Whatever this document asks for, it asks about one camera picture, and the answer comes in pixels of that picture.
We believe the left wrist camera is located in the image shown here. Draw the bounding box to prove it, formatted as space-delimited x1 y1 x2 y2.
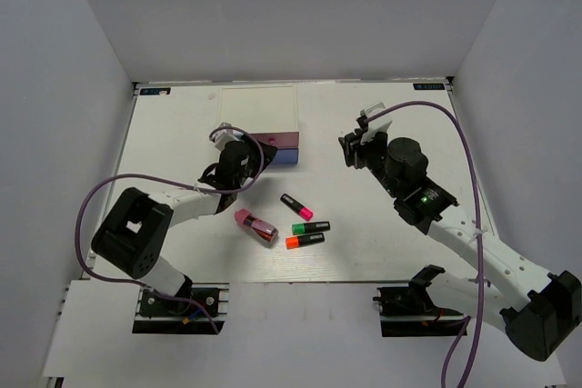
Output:
209 122 239 151

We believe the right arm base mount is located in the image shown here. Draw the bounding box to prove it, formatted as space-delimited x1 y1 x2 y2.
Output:
372 286 465 338

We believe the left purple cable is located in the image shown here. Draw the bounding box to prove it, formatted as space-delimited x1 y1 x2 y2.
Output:
75 126 266 333

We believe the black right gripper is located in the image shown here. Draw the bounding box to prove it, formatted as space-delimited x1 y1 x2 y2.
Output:
339 127 403 199

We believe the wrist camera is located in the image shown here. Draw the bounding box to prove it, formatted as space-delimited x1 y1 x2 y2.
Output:
209 122 239 151
356 102 392 144

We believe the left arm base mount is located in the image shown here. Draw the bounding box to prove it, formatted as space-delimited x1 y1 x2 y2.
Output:
132 284 229 335

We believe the left table label sticker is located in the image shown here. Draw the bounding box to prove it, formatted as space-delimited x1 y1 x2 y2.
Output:
139 87 171 95

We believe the orange highlighter marker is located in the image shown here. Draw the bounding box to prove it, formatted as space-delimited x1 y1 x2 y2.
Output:
286 233 325 250

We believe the table label sticker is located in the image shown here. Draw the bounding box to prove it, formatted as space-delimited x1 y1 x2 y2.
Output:
139 87 171 95
413 83 446 91

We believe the cream drawer cabinet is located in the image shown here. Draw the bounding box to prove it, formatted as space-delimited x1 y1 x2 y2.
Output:
217 85 299 134

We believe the pink drawer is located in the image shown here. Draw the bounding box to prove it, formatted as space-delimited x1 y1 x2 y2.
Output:
251 131 299 149

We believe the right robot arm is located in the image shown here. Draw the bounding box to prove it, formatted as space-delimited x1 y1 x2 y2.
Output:
339 129 581 362

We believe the pink highlighter marker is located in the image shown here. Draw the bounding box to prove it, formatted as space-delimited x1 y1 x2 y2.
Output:
280 194 314 221

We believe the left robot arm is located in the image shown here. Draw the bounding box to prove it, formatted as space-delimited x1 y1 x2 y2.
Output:
91 135 278 314

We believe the right table label sticker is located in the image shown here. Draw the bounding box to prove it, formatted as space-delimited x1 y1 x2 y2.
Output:
413 83 446 91

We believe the green highlighter marker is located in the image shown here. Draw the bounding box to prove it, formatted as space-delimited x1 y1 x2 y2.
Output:
292 221 331 235

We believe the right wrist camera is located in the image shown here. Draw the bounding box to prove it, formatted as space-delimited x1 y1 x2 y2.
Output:
356 102 392 144

